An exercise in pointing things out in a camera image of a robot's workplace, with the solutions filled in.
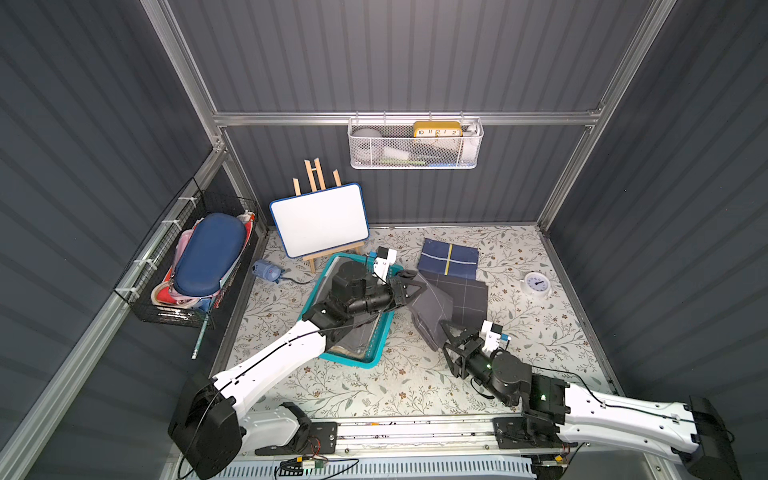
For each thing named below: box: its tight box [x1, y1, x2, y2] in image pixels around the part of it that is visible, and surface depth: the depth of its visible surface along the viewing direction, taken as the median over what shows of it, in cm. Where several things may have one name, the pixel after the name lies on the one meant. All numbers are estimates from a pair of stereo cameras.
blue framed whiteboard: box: [269, 183, 370, 258], surface depth 98 cm
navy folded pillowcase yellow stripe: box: [417, 238, 479, 280], surface depth 111 cm
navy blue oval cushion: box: [173, 213, 246, 297], surface depth 69 cm
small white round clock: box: [520, 272, 551, 297], surface depth 101 cm
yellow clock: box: [413, 121, 463, 138], surface depth 89 cm
